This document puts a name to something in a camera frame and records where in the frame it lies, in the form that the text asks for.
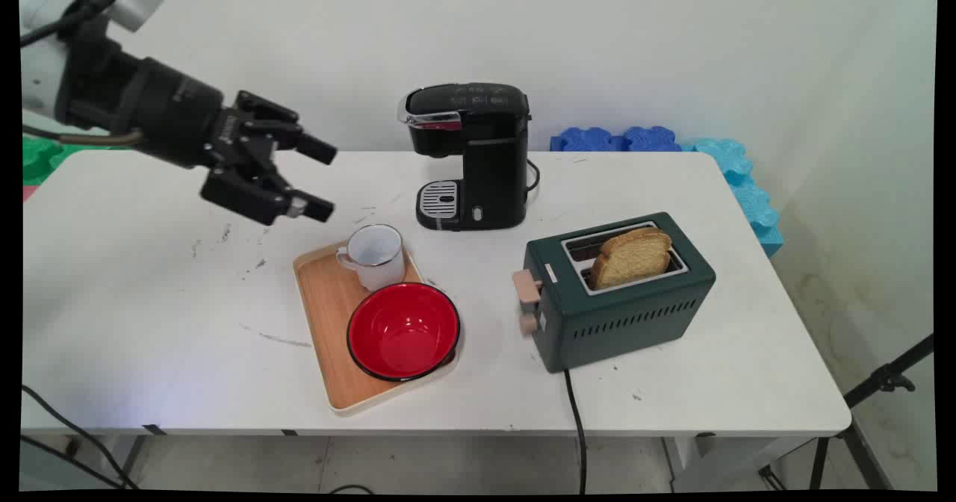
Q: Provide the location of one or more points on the grey table leg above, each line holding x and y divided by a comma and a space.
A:
133, 457

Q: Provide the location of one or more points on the beige toaster lever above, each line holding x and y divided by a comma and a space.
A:
527, 287

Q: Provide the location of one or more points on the pink foam mat tile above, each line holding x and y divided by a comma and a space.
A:
28, 193

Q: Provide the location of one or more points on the black coffee machine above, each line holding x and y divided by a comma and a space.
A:
478, 151

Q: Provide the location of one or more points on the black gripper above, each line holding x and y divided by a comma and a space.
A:
179, 117

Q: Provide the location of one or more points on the black tripod stand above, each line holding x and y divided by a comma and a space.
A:
881, 382

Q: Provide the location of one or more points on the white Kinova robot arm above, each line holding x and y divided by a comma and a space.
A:
37, 76

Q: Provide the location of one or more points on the wooden serving tray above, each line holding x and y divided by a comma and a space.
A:
328, 323

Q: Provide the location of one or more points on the toasted bread slice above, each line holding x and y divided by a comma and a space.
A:
631, 259

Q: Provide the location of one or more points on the green foam mat tile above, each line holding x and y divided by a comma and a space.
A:
41, 160

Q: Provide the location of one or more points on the white enamel mug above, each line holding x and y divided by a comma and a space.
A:
376, 255

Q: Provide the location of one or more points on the beige toaster knob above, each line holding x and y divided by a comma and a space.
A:
529, 325

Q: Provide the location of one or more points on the red enamel bowl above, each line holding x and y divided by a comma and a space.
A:
403, 330

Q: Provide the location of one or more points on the dark green toaster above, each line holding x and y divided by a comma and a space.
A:
620, 308

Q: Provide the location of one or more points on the cyan foam mat tile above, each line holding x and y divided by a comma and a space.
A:
747, 188

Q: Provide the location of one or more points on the blue foam mat tile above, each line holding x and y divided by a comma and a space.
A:
590, 140
653, 138

